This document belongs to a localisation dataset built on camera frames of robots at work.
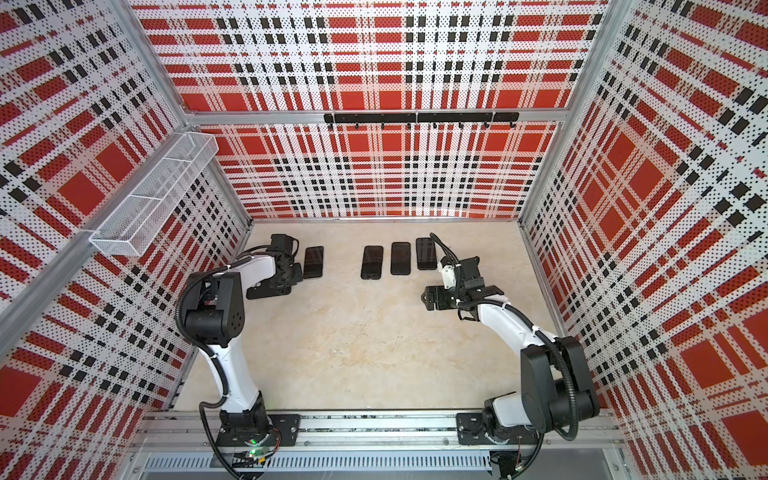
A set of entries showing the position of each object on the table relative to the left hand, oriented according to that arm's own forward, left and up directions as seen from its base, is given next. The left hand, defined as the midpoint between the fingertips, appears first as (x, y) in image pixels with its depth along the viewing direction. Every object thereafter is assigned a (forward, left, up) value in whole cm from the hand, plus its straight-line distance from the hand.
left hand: (292, 282), depth 102 cm
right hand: (-12, -48, +8) cm, 50 cm away
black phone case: (+12, -37, -2) cm, 39 cm away
